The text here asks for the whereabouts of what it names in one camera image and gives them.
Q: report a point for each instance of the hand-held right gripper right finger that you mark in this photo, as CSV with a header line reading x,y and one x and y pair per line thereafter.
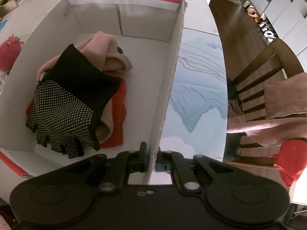
x,y
164,166

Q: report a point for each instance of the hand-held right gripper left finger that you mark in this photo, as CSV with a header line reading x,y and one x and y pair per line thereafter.
x,y
143,158

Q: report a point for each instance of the red cloth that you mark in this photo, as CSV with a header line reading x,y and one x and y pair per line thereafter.
x,y
117,124

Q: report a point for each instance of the red cardboard box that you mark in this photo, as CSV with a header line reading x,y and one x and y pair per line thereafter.
x,y
144,64

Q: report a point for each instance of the black dotted glove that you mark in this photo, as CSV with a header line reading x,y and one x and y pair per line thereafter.
x,y
72,95

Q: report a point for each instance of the red garment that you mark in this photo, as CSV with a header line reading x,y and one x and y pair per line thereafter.
x,y
290,158

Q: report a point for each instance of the pink towel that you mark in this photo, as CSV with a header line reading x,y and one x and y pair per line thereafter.
x,y
283,95

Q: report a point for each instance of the wooden dining chair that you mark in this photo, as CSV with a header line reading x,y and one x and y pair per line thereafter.
x,y
278,52

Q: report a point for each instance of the pink plush toy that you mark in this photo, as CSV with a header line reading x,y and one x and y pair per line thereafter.
x,y
9,52

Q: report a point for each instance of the white cabinet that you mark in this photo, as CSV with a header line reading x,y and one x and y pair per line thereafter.
x,y
287,12

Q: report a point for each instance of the wooden tray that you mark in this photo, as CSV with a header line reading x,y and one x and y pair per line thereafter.
x,y
8,8

